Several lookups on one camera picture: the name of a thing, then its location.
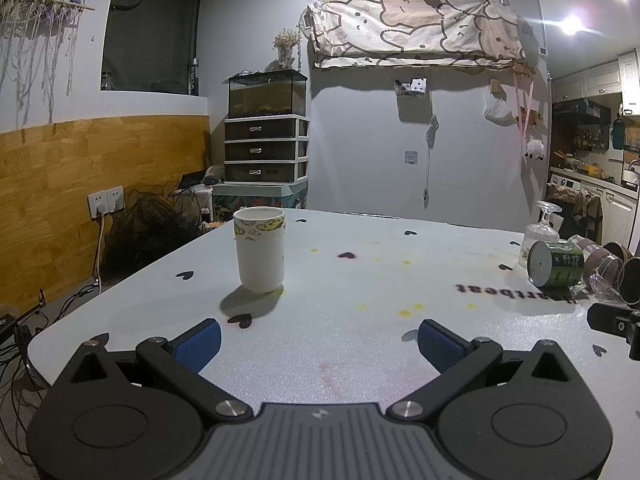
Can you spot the black net pile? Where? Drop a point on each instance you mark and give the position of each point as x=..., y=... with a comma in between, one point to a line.
x=150, y=230

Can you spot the dark bottle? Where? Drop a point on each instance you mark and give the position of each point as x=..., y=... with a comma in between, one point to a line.
x=195, y=80

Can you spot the white washing machine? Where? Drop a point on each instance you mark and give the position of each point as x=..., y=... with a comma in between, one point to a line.
x=565, y=183

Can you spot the white kitchen wall cabinets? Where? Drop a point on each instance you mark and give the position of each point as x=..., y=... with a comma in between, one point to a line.
x=590, y=80

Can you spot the black laptop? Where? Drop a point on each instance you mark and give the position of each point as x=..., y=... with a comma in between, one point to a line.
x=192, y=180

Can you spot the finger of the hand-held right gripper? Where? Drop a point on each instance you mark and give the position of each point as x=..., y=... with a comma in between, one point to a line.
x=612, y=321

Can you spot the metal kettle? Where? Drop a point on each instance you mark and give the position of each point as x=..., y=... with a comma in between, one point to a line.
x=632, y=174

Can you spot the brown clothes on chair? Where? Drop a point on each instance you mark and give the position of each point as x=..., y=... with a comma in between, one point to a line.
x=580, y=210

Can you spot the white wall socket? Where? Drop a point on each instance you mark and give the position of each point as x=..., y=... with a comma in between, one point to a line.
x=106, y=201

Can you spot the teal painted cabinet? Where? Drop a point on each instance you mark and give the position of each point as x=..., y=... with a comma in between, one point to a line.
x=260, y=196

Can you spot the white cup with yellow print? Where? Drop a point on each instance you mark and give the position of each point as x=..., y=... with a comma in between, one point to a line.
x=260, y=260

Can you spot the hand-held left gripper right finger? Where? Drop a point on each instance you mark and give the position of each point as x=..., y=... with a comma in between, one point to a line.
x=441, y=345

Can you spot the white wall switch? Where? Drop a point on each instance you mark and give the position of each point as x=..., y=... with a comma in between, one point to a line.
x=410, y=157

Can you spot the clear glass goblet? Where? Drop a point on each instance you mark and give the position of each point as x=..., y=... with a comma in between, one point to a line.
x=542, y=232

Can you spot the glass fish tank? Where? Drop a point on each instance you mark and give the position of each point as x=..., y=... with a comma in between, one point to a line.
x=267, y=95

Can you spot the white sheep plush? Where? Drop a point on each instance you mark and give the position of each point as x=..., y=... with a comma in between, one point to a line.
x=534, y=150

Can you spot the dark window curtain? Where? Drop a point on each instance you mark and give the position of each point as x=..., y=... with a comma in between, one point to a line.
x=150, y=35

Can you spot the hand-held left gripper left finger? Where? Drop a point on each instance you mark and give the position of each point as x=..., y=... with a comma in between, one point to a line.
x=197, y=344

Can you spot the green labelled can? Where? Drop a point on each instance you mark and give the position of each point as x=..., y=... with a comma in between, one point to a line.
x=555, y=264

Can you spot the white macrame wall hanging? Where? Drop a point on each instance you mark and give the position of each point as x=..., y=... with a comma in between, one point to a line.
x=40, y=40

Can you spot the printed bear blanket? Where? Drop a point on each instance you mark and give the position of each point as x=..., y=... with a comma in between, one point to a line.
x=415, y=25

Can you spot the clear plastic cup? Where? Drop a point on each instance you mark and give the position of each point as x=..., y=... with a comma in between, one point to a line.
x=597, y=265

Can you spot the dried flower bouquet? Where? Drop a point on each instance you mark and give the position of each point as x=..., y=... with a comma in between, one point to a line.
x=286, y=45

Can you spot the white hanging bag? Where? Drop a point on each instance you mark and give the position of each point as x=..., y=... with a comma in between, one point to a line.
x=498, y=110

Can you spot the white plastic drawer unit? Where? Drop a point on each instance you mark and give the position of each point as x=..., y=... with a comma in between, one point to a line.
x=265, y=149

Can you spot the pink ribbon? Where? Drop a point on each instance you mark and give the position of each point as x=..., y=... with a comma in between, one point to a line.
x=523, y=110

